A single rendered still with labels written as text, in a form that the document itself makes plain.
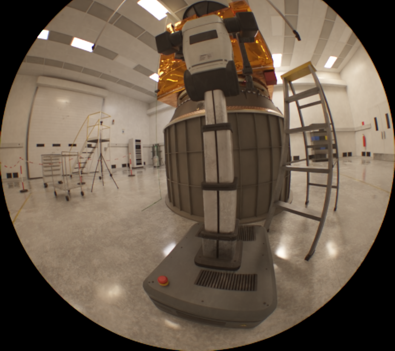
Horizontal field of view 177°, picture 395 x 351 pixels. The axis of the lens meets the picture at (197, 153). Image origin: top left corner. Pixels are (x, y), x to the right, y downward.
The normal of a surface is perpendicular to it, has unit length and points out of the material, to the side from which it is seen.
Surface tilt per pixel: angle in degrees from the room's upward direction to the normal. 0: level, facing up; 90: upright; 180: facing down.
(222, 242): 90
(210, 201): 90
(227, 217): 90
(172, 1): 180
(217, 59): 90
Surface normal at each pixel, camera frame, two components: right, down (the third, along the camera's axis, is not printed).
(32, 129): 0.88, -0.05
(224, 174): -0.34, 0.02
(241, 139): -0.11, 0.00
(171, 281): -0.06, -1.00
